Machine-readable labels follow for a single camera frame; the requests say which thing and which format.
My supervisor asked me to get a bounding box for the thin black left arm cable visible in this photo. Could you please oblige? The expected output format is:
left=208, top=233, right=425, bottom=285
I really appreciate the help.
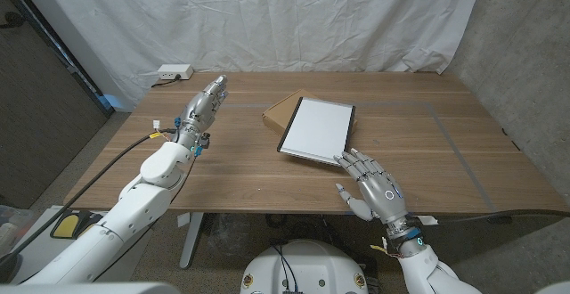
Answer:
left=170, top=155, right=197, bottom=204

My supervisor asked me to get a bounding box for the white wrinkled backdrop cloth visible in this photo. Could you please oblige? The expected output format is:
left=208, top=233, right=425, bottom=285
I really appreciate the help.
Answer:
left=35, top=0, right=487, bottom=110

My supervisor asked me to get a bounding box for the white power strip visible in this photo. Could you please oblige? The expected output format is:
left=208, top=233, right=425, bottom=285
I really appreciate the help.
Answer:
left=157, top=63, right=195, bottom=81

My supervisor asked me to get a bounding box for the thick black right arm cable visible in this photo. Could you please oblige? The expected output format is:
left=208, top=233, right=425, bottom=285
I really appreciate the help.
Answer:
left=418, top=208, right=570, bottom=226

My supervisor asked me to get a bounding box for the clear plastic container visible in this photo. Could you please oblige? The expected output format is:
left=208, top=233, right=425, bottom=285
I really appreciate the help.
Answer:
left=0, top=204, right=35, bottom=255

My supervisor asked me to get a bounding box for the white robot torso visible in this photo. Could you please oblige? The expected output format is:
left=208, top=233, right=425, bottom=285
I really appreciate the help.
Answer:
left=240, top=239, right=370, bottom=294

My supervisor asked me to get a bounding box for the dark brown partition panel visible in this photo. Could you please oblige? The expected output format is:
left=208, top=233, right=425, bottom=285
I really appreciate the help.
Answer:
left=0, top=0, right=115, bottom=210

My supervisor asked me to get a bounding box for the small black-framed whiteboard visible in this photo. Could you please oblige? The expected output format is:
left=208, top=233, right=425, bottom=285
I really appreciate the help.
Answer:
left=276, top=96, right=357, bottom=167

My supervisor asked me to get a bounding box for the blue torso cable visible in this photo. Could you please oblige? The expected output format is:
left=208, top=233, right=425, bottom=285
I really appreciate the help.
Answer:
left=282, top=251, right=298, bottom=293

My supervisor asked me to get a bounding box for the white floor platform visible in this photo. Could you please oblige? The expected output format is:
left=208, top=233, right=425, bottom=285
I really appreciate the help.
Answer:
left=8, top=204, right=152, bottom=284

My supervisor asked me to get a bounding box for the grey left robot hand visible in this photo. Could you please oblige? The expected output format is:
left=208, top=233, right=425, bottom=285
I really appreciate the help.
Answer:
left=176, top=74, right=229, bottom=147

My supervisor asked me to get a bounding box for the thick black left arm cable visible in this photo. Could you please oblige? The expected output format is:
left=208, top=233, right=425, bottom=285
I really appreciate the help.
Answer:
left=0, top=119, right=178, bottom=266

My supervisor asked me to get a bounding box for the black power strip cable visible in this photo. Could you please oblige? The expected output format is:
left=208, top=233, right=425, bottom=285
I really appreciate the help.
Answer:
left=150, top=74, right=182, bottom=89

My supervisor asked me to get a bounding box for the white metal table leg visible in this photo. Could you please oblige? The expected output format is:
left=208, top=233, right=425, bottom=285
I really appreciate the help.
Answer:
left=179, top=212, right=205, bottom=270

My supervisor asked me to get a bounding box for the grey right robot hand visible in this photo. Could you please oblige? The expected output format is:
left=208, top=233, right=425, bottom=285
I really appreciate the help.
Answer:
left=333, top=148, right=420, bottom=241

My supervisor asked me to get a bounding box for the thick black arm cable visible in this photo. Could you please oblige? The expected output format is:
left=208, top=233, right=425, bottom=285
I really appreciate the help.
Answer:
left=0, top=119, right=178, bottom=266
left=418, top=208, right=570, bottom=226

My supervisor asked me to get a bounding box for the small blue floor object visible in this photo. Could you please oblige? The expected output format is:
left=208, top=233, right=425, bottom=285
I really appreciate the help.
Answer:
left=98, top=93, right=121, bottom=110

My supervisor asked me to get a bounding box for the black torso cable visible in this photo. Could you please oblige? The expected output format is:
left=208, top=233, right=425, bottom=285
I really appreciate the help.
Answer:
left=272, top=244, right=291, bottom=293

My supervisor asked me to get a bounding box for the yellow black foot pedal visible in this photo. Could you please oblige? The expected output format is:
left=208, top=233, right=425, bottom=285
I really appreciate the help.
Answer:
left=50, top=210, right=103, bottom=241

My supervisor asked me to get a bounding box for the flat cardboard packing box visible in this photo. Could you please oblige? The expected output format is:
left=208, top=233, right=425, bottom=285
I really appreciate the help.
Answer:
left=261, top=88, right=358, bottom=138

